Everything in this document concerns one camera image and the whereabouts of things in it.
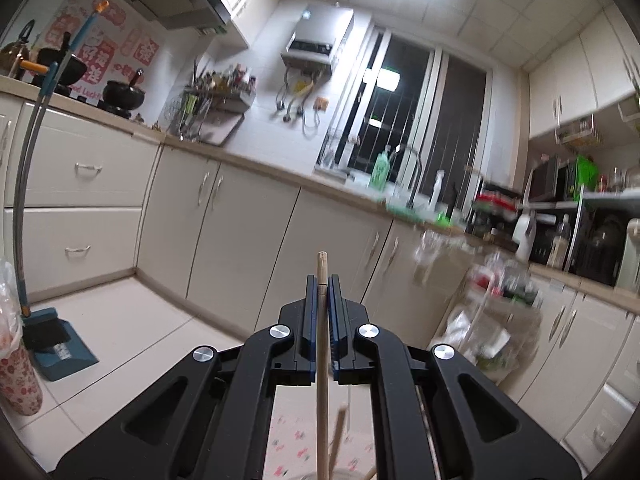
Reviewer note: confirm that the white electric water pot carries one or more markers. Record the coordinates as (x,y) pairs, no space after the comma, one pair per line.
(630,260)

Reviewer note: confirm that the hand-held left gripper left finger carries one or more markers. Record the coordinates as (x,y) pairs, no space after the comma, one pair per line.
(313,330)

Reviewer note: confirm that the pink wall stickers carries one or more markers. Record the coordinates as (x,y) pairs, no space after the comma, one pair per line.
(145,47)

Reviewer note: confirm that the metal kettle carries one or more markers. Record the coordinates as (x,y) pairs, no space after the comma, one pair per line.
(12,52)

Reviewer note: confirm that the silver water heater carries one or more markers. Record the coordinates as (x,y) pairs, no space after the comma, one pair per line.
(315,35)

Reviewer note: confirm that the black cooking pot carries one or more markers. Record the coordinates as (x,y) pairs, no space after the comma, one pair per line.
(600,252)

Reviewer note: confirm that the white cutting board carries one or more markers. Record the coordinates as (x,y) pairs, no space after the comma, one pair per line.
(222,127)

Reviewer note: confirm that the blue dustpan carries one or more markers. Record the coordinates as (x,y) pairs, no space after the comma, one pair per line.
(65,357)

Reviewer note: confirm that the gas stove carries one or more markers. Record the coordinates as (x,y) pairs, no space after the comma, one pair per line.
(114,107)

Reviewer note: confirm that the metal faucet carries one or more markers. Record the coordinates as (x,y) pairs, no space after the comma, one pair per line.
(416,160)

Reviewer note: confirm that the wooden chopstick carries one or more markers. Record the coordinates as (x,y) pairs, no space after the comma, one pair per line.
(371,472)
(322,270)
(337,435)

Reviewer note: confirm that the white storage trolley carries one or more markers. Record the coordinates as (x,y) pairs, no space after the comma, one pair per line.
(500,310)

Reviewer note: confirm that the black soap dispenser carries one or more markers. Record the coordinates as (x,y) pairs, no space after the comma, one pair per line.
(454,200)

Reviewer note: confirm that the stack of food containers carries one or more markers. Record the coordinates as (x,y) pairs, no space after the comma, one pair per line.
(495,210)

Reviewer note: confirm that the metal shelf rack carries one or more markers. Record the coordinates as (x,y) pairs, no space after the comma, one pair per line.
(600,199)

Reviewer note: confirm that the white drawer cabinet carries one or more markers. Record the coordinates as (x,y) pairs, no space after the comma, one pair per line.
(75,200)

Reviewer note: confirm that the clear oil bottle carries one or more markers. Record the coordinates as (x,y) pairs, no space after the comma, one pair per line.
(559,245)

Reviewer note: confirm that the green sponge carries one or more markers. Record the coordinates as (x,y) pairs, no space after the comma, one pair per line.
(444,217)

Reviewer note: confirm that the hanging kitchen utensils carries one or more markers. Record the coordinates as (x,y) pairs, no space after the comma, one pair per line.
(187,120)

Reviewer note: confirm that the green bag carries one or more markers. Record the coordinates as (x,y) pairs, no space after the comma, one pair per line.
(587,172)

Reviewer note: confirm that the blue broom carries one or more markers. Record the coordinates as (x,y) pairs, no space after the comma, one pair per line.
(80,35)

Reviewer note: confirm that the kitchen window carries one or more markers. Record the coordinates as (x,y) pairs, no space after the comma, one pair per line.
(405,100)

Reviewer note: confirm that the floral trash bin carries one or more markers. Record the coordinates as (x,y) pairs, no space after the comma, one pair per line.
(20,380)

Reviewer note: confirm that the white base cabinet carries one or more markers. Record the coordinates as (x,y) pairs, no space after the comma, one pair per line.
(250,240)
(570,340)

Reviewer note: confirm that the white spray bottle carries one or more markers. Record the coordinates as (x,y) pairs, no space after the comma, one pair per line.
(436,192)

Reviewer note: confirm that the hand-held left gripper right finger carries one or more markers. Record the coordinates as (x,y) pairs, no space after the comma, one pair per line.
(334,330)

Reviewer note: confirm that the silver microwave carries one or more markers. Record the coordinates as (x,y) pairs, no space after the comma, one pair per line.
(550,180)

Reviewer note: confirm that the floral tablecloth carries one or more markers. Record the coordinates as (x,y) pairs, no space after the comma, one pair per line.
(295,440)

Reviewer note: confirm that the wall utensil rack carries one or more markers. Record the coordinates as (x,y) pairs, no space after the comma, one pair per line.
(225,97)

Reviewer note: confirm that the black wok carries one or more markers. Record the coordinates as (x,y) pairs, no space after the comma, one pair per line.
(70,67)
(122,94)

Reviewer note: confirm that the white plastic jug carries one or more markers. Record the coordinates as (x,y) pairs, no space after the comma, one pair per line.
(524,237)

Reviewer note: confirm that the green dish soap bottle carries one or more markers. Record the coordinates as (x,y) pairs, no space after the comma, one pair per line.
(380,170)

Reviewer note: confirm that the orange wall socket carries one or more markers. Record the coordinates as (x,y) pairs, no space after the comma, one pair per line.
(320,104)

